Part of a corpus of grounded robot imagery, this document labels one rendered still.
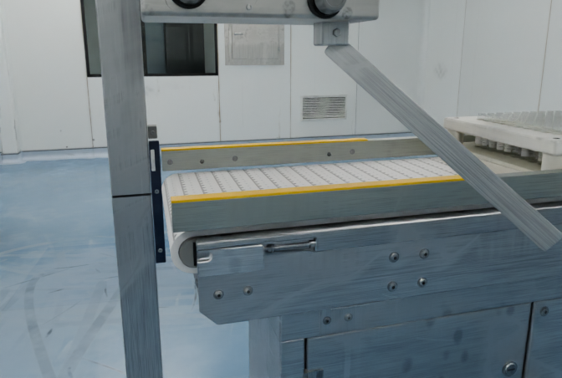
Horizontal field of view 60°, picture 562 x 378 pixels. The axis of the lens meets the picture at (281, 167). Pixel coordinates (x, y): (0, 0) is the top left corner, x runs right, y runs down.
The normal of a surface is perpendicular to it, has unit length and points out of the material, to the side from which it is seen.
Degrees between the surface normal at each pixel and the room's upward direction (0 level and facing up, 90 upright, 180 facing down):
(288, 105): 90
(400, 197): 90
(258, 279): 90
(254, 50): 90
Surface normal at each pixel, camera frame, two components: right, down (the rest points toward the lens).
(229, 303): 0.27, 0.22
